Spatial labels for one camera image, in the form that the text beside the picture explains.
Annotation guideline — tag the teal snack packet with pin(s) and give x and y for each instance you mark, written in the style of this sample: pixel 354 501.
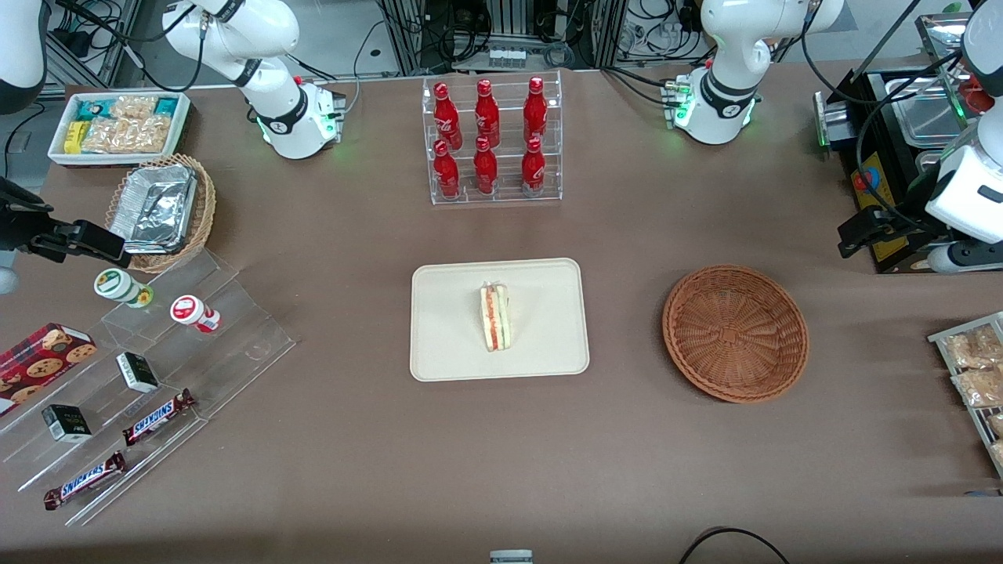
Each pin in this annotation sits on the teal snack packet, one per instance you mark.
pixel 166 106
pixel 92 110

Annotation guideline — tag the clear bag of snacks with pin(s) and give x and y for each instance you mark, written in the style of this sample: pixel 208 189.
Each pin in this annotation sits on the clear bag of snacks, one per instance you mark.
pixel 975 348
pixel 997 424
pixel 979 388
pixel 998 453

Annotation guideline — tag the triangular sandwich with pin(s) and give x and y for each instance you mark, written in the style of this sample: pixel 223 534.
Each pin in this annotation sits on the triangular sandwich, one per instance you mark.
pixel 494 317

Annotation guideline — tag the red lid yoghurt cup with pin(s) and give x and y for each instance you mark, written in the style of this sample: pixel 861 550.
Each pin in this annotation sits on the red lid yoghurt cup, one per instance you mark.
pixel 186 309

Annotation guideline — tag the small clear peanut bag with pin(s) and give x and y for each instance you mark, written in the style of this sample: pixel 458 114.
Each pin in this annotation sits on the small clear peanut bag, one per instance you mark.
pixel 133 106

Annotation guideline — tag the black control box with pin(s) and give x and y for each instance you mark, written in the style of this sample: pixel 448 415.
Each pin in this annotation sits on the black control box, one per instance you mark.
pixel 870 125

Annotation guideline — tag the red cola bottle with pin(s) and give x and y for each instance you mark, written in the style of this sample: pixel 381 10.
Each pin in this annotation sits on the red cola bottle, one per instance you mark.
pixel 487 116
pixel 535 111
pixel 447 174
pixel 448 117
pixel 485 171
pixel 533 171

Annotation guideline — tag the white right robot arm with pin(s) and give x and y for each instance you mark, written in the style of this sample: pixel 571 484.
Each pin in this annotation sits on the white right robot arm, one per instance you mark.
pixel 274 86

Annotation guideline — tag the snickers chocolate bar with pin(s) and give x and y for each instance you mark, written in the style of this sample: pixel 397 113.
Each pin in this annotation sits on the snickers chocolate bar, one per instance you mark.
pixel 85 480
pixel 157 417

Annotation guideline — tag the white power strip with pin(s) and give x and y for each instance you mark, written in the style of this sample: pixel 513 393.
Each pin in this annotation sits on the white power strip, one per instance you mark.
pixel 505 57

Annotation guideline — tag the small black box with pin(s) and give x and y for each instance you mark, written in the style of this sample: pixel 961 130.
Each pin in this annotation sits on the small black box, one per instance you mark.
pixel 66 423
pixel 137 372

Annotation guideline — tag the white snack bin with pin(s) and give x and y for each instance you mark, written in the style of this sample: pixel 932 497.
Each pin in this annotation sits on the white snack bin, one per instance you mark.
pixel 56 153

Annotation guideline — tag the large clear peanut bag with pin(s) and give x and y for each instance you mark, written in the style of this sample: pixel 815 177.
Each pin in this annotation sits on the large clear peanut bag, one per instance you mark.
pixel 129 135

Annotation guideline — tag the stacked aluminium foil containers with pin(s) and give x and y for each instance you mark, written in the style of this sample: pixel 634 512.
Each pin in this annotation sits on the stacked aluminium foil containers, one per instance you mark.
pixel 153 207

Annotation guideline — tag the green lid yoghurt cup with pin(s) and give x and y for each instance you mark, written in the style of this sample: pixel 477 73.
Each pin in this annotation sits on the green lid yoghurt cup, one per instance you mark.
pixel 116 283

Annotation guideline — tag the grey device edge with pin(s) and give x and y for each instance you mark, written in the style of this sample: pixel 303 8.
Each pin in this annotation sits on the grey device edge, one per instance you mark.
pixel 511 557

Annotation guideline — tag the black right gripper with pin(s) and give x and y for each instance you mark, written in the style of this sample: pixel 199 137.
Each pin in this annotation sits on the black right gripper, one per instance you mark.
pixel 17 229

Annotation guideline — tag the yellow snack packet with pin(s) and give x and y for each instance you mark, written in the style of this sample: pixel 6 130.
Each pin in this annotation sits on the yellow snack packet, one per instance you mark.
pixel 74 137

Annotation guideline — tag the clear acrylic bottle rack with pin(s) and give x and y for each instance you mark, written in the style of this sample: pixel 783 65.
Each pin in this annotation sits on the clear acrylic bottle rack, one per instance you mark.
pixel 495 200

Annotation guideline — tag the clear acrylic step display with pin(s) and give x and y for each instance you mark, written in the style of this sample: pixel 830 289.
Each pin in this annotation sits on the clear acrylic step display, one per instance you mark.
pixel 227 352

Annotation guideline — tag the light wicker basket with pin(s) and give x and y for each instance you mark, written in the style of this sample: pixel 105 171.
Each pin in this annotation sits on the light wicker basket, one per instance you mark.
pixel 205 207

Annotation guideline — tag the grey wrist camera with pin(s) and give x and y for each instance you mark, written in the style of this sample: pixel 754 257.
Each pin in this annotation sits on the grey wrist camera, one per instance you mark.
pixel 6 280
pixel 968 257

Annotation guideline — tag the brown wicker basket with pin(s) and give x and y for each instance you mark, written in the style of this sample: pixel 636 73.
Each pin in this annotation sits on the brown wicker basket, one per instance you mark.
pixel 735 333

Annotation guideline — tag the red tartan cookie box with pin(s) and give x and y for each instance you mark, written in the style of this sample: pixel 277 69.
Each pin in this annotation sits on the red tartan cookie box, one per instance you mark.
pixel 39 360

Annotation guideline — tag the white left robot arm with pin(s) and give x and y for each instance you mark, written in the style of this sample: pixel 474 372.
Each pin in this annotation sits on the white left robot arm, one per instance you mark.
pixel 729 55

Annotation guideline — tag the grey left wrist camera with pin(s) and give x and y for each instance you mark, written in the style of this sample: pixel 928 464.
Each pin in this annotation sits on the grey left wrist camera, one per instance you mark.
pixel 968 257

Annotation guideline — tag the beige plastic tray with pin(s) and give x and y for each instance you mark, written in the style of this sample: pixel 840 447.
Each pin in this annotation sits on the beige plastic tray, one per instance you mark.
pixel 447 329

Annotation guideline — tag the red emergency stop button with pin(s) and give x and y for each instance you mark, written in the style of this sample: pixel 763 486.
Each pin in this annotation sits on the red emergency stop button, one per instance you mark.
pixel 864 180

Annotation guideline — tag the steel pan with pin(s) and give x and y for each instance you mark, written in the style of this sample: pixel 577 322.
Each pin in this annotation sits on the steel pan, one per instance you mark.
pixel 921 113
pixel 944 31

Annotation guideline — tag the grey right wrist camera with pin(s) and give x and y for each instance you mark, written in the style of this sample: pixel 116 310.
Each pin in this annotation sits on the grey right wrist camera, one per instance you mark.
pixel 6 280

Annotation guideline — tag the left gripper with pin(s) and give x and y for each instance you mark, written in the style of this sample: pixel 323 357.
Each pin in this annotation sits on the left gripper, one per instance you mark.
pixel 901 222

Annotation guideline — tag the silver box with green light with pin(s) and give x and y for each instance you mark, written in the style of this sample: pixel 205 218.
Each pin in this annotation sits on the silver box with green light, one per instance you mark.
pixel 832 117

